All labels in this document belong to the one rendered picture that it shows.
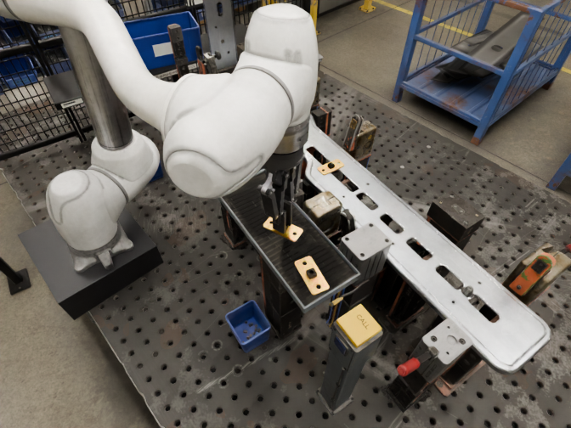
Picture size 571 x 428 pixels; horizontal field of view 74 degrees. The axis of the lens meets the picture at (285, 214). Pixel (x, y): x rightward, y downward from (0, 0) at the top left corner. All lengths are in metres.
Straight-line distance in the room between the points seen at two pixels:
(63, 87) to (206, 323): 1.06
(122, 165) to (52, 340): 1.25
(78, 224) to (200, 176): 0.81
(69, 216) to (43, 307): 1.25
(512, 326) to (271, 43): 0.80
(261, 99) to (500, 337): 0.76
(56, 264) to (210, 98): 1.02
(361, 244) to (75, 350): 1.63
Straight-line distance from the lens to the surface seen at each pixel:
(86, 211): 1.18
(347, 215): 0.94
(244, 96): 0.45
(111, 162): 1.24
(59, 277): 1.35
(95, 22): 0.68
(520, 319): 1.05
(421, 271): 1.02
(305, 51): 0.53
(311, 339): 1.21
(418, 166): 1.76
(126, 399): 2.00
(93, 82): 1.10
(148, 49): 1.69
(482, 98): 3.42
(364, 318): 0.74
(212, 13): 1.63
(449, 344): 0.88
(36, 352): 2.27
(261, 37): 0.53
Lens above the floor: 1.82
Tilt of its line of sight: 50 degrees down
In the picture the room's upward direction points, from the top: straight up
